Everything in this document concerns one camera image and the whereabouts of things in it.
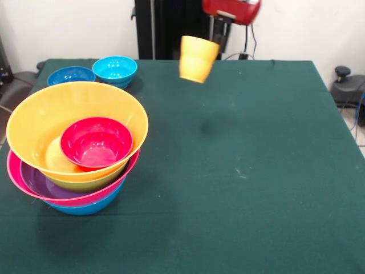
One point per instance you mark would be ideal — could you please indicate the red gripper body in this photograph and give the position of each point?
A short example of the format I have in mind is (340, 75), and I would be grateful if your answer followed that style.
(236, 8)

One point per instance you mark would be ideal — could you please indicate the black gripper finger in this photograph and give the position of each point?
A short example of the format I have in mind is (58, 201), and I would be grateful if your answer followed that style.
(225, 37)
(217, 30)

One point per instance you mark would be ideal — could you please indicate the yellow cup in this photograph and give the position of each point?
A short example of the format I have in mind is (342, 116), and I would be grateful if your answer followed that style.
(196, 60)

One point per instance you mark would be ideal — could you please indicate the small light blue bowl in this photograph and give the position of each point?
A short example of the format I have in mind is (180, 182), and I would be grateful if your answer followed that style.
(114, 70)

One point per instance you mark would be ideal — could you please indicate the small red bowl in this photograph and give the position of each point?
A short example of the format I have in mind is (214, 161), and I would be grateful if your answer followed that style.
(97, 145)

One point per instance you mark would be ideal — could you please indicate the green bowl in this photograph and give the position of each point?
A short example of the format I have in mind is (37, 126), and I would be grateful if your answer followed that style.
(85, 185)

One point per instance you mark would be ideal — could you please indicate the large orange bowl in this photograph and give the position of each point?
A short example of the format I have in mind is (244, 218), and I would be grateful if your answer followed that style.
(37, 128)

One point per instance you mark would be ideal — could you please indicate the purple bowl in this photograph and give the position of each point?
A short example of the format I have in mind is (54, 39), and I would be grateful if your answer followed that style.
(34, 182)

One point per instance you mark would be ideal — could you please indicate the large pink bowl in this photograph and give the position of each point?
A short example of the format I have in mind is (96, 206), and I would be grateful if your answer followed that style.
(12, 171)

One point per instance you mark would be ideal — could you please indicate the black knobbed device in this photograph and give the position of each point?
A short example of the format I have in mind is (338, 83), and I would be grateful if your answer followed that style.
(346, 88)

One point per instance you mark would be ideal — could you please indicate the small dark blue bowl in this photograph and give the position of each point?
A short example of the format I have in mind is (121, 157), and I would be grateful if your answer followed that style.
(69, 75)

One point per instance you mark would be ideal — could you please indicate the black table clamp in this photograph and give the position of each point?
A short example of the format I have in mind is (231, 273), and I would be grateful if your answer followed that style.
(40, 65)

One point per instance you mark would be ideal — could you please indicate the dark green tablecloth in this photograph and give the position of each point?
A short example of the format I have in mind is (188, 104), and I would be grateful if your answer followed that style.
(256, 228)

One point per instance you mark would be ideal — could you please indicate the black chair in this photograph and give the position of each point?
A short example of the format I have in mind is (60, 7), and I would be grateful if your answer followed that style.
(17, 85)

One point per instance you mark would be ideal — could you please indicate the large light blue bowl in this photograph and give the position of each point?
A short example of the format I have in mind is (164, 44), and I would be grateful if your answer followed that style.
(85, 209)

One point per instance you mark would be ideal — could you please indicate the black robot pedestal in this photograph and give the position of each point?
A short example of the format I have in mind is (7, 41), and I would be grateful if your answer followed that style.
(168, 28)

